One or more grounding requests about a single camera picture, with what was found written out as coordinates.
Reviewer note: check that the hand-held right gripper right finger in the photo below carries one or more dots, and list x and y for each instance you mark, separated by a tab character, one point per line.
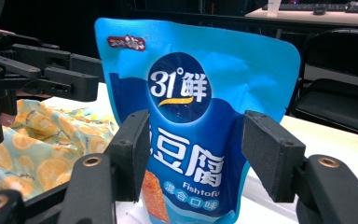
270	155

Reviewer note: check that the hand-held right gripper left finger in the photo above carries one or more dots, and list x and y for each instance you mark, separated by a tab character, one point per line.
130	155

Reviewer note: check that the orange print cloth bag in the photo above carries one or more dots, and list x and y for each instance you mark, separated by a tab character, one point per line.
49	146

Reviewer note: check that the blue snack packet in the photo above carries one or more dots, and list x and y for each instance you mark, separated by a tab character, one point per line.
199	74

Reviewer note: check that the white table mat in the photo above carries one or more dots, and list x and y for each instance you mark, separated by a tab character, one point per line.
329	161

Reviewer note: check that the black folding chair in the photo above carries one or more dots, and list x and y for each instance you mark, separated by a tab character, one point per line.
338	93

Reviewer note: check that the small white box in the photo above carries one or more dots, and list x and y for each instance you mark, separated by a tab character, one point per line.
274	7

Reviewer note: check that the black computer mouse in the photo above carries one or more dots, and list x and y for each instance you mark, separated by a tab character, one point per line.
319	11

